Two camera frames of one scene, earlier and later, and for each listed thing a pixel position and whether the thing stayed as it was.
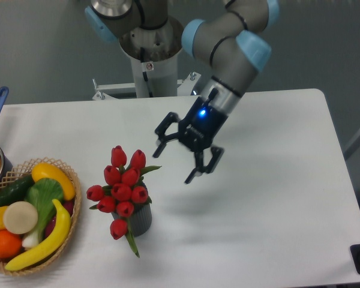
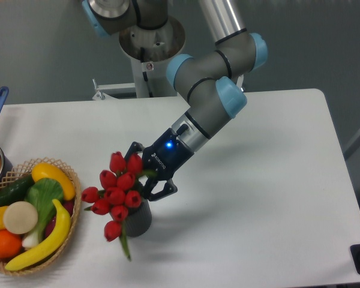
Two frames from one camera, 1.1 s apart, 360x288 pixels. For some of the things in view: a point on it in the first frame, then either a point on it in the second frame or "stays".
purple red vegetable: x=68 y=206 stays
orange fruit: x=4 y=244 stays
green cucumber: x=14 y=191 stays
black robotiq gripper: x=197 y=129 → x=166 y=156
